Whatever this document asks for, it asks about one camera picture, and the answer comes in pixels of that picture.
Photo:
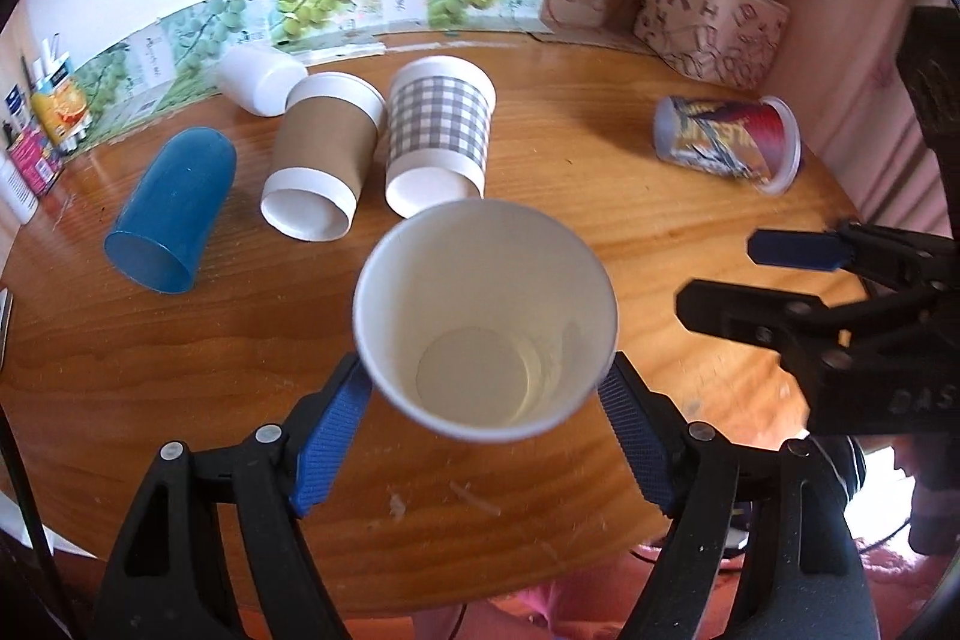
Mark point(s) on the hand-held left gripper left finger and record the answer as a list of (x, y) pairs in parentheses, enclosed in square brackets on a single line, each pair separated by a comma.
[(330, 437)]

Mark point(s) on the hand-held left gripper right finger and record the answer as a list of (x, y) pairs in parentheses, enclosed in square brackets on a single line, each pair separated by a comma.
[(637, 445)]

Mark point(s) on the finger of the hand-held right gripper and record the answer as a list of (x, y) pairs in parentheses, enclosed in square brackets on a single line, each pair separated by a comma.
[(795, 248), (750, 314)]

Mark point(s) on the plain white paper cup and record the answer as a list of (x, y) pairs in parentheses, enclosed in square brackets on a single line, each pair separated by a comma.
[(480, 310)]

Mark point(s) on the colourful printed plastic cup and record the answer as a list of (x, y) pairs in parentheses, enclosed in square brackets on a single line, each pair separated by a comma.
[(720, 138)]

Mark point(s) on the blue plastic cup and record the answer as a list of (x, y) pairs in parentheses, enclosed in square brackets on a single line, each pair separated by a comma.
[(176, 197)]

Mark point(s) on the brown sleeve paper cup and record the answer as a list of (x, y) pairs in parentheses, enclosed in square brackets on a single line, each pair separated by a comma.
[(322, 145)]

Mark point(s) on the grey plaid paper cup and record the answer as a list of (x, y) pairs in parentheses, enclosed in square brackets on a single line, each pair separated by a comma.
[(439, 123)]

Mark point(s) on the small white plastic cup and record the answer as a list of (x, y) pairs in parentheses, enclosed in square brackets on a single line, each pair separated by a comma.
[(255, 78)]

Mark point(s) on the beige patterned handbag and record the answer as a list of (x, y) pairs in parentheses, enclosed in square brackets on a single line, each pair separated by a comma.
[(712, 36)]

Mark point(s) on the white bottle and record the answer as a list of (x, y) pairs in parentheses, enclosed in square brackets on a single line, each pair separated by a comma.
[(13, 186)]

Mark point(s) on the pink small box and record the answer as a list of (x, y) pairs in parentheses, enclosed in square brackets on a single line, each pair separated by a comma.
[(34, 160)]

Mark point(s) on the orange printed carton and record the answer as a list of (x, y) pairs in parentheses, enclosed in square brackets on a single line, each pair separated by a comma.
[(60, 104)]

